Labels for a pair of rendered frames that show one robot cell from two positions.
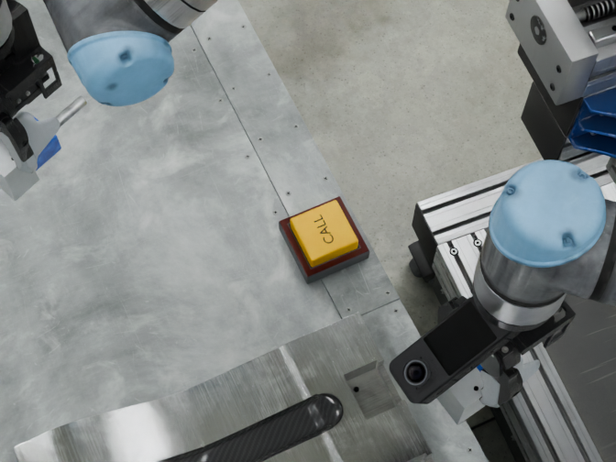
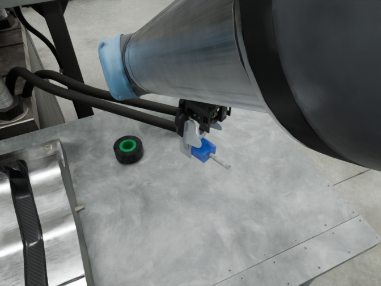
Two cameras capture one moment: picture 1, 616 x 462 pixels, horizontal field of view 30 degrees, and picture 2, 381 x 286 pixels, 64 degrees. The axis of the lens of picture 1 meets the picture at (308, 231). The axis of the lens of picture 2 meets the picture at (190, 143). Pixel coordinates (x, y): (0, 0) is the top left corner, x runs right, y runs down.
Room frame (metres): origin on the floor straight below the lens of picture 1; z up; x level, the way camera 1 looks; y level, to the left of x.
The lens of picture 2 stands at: (0.61, -0.17, 1.46)
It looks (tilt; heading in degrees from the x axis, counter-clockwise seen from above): 47 degrees down; 92
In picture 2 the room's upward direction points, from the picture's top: straight up
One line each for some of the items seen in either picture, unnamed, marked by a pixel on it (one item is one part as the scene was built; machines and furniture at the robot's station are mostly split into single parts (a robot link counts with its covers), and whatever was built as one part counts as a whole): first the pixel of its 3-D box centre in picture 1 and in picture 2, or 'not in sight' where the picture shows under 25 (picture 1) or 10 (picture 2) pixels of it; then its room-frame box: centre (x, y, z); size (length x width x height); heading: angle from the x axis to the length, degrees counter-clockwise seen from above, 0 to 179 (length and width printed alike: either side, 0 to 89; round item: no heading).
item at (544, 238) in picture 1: (544, 234); not in sight; (0.37, -0.18, 1.25); 0.09 x 0.08 x 0.11; 74
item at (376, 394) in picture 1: (373, 393); not in sight; (0.37, -0.07, 0.87); 0.05 x 0.05 x 0.04; 26
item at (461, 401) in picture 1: (497, 361); not in sight; (0.39, -0.19, 0.93); 0.13 x 0.05 x 0.05; 125
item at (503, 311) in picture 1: (520, 272); not in sight; (0.38, -0.17, 1.17); 0.08 x 0.08 x 0.05
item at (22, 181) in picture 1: (39, 137); (206, 152); (0.64, 0.29, 0.93); 0.13 x 0.05 x 0.05; 139
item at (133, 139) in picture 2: not in sight; (128, 149); (0.42, 0.40, 0.82); 0.08 x 0.08 x 0.04
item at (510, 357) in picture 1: (512, 308); not in sight; (0.38, -0.18, 1.09); 0.09 x 0.08 x 0.12; 125
